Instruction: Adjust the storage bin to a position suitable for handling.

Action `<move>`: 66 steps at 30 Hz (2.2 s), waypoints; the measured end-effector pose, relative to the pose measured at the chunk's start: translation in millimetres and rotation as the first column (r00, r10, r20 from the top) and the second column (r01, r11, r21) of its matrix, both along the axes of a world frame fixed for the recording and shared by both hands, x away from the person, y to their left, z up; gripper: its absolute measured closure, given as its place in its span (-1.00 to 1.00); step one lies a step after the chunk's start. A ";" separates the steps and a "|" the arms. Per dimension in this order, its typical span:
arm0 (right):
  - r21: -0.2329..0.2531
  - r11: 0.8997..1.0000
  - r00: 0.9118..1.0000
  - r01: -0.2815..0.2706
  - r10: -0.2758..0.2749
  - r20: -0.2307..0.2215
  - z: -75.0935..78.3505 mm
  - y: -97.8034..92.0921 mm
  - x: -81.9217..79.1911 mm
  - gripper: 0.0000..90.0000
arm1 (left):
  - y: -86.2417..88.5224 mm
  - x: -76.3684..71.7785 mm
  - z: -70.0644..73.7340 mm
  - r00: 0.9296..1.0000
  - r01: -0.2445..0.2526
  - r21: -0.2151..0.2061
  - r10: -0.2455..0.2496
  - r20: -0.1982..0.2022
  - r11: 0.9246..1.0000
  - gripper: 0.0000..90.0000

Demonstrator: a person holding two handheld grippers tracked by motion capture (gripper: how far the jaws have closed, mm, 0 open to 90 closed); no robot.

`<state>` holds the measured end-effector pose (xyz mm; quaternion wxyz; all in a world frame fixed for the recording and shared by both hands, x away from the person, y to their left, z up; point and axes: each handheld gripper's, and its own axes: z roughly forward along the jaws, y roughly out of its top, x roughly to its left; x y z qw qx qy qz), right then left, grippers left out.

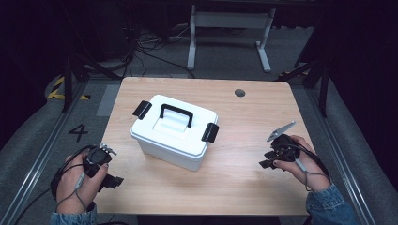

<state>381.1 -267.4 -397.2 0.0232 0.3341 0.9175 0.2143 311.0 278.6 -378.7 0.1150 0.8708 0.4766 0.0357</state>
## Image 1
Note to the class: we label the white metal desk frame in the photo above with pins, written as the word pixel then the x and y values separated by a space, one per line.
pixel 231 19

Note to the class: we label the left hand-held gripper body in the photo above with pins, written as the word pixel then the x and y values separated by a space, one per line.
pixel 96 157

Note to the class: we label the person's left hand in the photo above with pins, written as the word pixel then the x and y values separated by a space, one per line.
pixel 72 187

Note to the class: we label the person's right hand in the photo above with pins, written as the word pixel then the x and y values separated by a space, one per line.
pixel 313 175

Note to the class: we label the yellow black floor tape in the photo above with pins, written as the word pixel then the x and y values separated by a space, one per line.
pixel 56 92

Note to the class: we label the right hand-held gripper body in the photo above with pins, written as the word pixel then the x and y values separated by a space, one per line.
pixel 284 148

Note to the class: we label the white plastic storage box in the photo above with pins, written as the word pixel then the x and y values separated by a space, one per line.
pixel 169 156

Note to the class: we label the grey round table grommet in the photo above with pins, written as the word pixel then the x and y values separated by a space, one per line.
pixel 240 92

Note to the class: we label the black tripod stand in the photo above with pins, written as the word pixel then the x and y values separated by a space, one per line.
pixel 67 81
pixel 324 87

